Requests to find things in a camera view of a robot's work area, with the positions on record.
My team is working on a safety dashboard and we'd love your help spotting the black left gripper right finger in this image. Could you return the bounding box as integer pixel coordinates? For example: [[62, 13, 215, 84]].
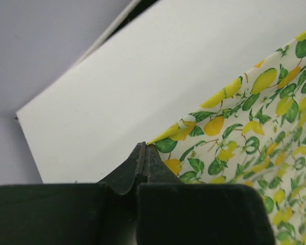
[[137, 145, 275, 244]]

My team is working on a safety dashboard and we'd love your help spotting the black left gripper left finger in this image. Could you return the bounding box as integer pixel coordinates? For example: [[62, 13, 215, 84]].
[[0, 142, 146, 244]]

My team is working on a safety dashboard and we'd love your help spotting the lemon print skirt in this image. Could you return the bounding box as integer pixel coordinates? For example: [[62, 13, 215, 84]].
[[151, 30, 306, 244]]

